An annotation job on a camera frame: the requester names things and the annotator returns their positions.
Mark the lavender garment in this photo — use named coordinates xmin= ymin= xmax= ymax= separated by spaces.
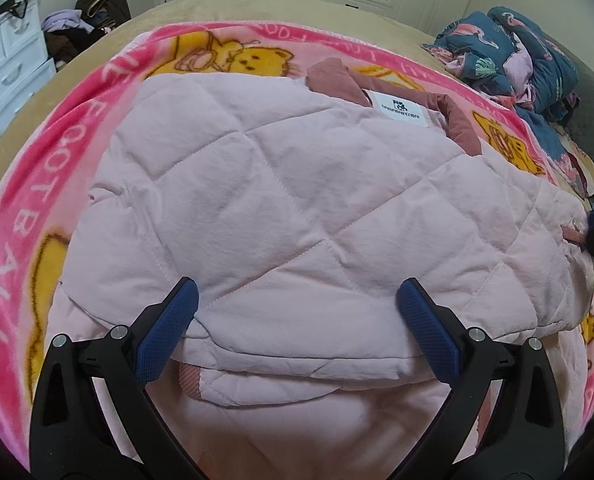
xmin=41 ymin=8 xmax=95 ymax=33

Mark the red yellow patterned cloth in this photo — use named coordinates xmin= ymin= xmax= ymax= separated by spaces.
xmin=552 ymin=127 xmax=594 ymax=197

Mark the blue flamingo print quilt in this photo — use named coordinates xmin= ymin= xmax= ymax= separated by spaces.
xmin=422 ymin=6 xmax=594 ymax=196

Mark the pink quilted jacket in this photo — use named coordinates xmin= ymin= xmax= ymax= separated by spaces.
xmin=44 ymin=57 xmax=594 ymax=480

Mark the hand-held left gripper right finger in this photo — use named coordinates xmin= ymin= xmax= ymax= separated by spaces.
xmin=392 ymin=277 xmax=568 ymax=480

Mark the white drawer cabinet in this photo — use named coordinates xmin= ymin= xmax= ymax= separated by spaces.
xmin=0 ymin=0 xmax=58 ymax=136

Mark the pink cartoon printed blanket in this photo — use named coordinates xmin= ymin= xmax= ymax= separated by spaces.
xmin=0 ymin=22 xmax=594 ymax=466

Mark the bed with tan sheet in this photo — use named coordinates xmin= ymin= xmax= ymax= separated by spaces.
xmin=0 ymin=0 xmax=594 ymax=311

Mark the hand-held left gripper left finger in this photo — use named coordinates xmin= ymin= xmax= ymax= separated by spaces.
xmin=29 ymin=276 xmax=213 ymax=480

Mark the black bag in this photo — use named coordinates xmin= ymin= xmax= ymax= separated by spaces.
xmin=74 ymin=0 xmax=132 ymax=27

